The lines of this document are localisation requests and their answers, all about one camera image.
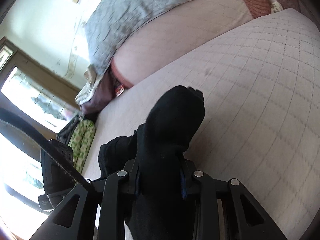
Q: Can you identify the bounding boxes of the maroon blanket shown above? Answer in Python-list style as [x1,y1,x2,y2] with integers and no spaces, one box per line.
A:
[80,73,116,115]

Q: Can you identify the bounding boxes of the green patterned folded blanket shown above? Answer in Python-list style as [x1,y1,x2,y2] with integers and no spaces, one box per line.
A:
[68,120,96,173]

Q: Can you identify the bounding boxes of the grey quilted pillow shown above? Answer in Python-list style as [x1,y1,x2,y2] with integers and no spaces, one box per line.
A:
[85,0,193,75]

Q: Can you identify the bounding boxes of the small red white object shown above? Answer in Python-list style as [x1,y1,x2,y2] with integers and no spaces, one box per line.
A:
[115,85,126,97]

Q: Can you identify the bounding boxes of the long pink bolster pillow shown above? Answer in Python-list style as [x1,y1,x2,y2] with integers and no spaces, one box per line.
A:
[109,0,272,90]

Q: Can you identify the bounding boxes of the black cable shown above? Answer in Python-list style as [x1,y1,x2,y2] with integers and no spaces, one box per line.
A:
[0,107,93,193]

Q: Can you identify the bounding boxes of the wooden framed window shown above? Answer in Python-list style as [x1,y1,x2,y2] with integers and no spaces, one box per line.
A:
[1,37,80,139]

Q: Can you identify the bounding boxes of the black pants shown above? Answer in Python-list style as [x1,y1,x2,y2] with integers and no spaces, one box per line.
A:
[98,86,205,239]

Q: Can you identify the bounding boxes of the small floral cloth item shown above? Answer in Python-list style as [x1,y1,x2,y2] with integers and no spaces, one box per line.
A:
[271,1,284,14]

